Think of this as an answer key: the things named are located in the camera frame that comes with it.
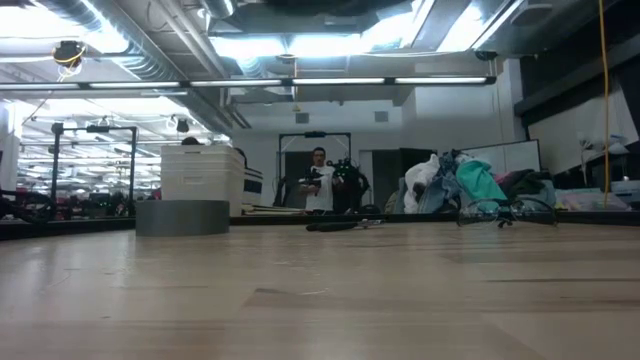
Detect clear safety glasses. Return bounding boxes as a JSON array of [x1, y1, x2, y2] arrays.
[[455, 196, 559, 230]]

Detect dark tall cabinet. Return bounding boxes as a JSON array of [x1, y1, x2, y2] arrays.
[[371, 147, 437, 214]]

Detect wooden desk with grey legs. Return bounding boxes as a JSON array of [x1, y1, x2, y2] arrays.
[[241, 202, 321, 218]]

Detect black-handled pliers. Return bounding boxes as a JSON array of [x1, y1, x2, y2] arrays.
[[305, 218, 386, 233]]

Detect grey duct tape roll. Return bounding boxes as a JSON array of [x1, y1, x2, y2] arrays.
[[135, 199, 231, 238]]

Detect ceiling cable reel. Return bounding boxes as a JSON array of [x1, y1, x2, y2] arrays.
[[51, 40, 87, 69]]

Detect long LED light bar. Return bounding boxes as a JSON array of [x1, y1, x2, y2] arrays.
[[0, 75, 498, 92]]

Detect white box with black stripe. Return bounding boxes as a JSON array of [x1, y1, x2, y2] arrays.
[[243, 166, 264, 206]]

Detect tall black rig frame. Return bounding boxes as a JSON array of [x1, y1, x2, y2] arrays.
[[49, 122, 139, 217]]

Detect background black robot arms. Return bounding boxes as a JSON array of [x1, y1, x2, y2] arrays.
[[298, 157, 372, 215]]

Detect pile of clothes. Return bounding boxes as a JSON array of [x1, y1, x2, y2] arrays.
[[384, 148, 557, 215]]

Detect black rig frame with camera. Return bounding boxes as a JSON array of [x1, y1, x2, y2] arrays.
[[277, 130, 353, 209]]

